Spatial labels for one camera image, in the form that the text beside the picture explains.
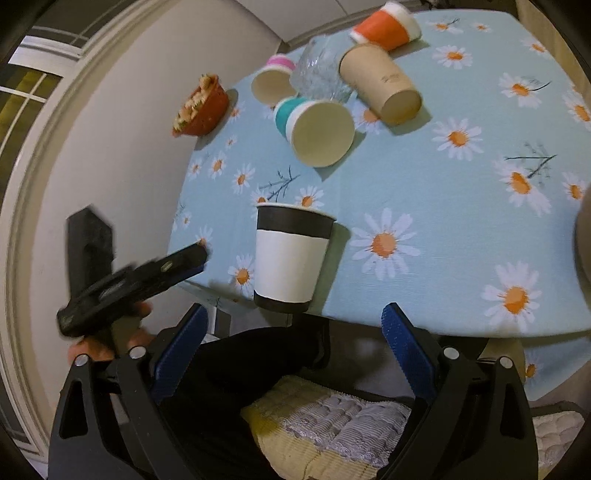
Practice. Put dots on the black and white paper cup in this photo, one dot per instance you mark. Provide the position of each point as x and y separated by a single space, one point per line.
291 243

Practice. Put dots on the pink and white paper cup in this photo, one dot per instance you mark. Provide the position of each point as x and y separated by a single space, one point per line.
271 84

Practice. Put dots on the clear glass tumbler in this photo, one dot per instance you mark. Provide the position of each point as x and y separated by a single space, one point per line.
316 75

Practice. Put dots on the teal and white paper cup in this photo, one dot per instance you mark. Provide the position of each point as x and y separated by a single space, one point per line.
320 132

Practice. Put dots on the yellow and white seat cushion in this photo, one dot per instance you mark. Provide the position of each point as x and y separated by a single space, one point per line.
308 431

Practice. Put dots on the grey ceramic bowl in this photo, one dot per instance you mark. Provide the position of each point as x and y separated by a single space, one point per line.
582 245

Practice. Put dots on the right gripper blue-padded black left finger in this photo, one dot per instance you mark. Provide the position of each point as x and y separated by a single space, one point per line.
107 426

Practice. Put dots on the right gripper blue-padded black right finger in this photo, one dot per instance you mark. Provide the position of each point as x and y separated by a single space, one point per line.
470 418

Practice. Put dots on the light blue daisy tablecloth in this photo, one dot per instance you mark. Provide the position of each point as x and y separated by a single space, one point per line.
463 216

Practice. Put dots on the orange and white paper cup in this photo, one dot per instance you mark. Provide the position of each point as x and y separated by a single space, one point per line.
390 27

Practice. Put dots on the white framed window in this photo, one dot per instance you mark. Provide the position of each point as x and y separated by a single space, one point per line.
46 53

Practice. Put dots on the brown kraft paper cup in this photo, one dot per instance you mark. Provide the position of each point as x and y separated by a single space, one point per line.
380 83

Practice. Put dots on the red bowl of snacks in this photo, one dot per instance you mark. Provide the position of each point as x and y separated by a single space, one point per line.
202 110

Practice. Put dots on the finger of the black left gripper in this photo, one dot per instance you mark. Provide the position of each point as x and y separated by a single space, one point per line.
180 266

